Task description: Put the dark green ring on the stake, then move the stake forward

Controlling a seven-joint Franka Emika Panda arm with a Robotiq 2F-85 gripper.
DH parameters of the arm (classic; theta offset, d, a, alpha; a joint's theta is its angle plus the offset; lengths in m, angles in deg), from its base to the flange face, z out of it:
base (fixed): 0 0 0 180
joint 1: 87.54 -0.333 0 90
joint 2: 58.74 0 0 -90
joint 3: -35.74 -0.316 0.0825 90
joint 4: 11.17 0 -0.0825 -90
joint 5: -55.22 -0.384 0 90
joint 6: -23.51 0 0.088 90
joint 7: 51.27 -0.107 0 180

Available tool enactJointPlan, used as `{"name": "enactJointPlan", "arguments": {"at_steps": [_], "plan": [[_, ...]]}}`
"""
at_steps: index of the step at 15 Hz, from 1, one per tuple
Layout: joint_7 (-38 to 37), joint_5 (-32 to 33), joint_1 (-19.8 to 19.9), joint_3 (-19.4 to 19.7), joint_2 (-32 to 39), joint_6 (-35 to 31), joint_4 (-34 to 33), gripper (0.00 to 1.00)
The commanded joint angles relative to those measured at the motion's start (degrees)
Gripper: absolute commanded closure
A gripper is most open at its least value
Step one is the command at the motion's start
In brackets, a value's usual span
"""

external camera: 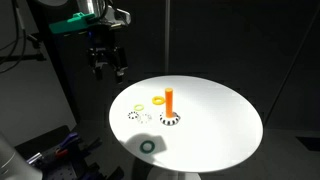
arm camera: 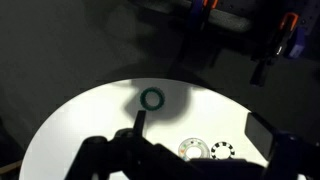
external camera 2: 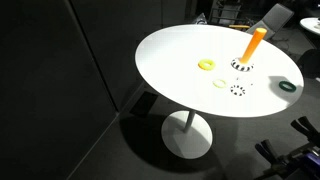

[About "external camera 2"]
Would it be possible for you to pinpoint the thick yellow ring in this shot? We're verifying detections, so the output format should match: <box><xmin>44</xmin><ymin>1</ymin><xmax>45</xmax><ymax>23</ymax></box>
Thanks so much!
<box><xmin>197</xmin><ymin>58</ymin><xmax>216</xmax><ymax>71</ymax></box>

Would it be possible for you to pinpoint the metal rack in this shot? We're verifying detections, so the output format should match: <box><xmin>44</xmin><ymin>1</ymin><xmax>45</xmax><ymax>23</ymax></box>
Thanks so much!
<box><xmin>209</xmin><ymin>0</ymin><xmax>244</xmax><ymax>26</ymax></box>

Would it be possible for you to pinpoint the grey chair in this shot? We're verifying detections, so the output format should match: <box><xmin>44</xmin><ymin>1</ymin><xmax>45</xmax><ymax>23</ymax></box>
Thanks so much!
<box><xmin>245</xmin><ymin>3</ymin><xmax>295</xmax><ymax>42</ymax></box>

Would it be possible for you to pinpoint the orange stake with striped base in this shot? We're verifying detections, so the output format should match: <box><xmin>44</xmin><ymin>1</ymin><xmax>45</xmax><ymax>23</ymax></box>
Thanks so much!
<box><xmin>230</xmin><ymin>27</ymin><xmax>268</xmax><ymax>73</ymax></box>

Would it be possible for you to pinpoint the dark green ring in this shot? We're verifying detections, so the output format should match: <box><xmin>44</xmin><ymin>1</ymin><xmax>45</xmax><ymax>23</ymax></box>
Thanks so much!
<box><xmin>278</xmin><ymin>80</ymin><xmax>297</xmax><ymax>93</ymax></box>

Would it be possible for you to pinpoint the yellow bar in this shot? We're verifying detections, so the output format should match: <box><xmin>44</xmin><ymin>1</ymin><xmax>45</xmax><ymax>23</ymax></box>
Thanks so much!
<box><xmin>228</xmin><ymin>24</ymin><xmax>251</xmax><ymax>30</ymax></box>

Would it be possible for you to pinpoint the white table pedestal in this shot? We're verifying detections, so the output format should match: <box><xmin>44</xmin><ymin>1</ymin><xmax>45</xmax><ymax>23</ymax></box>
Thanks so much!
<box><xmin>161</xmin><ymin>109</ymin><xmax>214</xmax><ymax>160</ymax></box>

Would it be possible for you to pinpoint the white round side table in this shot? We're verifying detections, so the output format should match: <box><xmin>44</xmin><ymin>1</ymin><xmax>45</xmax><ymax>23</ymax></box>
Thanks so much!
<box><xmin>299</xmin><ymin>17</ymin><xmax>320</xmax><ymax>36</ymax></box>

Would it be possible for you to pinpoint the thin pale yellow ring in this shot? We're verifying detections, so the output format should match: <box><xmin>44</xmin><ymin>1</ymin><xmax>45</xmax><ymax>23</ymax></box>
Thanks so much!
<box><xmin>212</xmin><ymin>78</ymin><xmax>228</xmax><ymax>89</ymax></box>

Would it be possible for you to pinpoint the black floor mat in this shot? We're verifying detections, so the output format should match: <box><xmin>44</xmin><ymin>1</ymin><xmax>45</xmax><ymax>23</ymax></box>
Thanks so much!
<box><xmin>129</xmin><ymin>91</ymin><xmax>159</xmax><ymax>118</ymax></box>

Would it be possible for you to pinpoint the small black white ring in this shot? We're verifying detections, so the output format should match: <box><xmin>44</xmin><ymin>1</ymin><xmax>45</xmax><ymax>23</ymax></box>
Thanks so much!
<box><xmin>229</xmin><ymin>84</ymin><xmax>247</xmax><ymax>97</ymax></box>

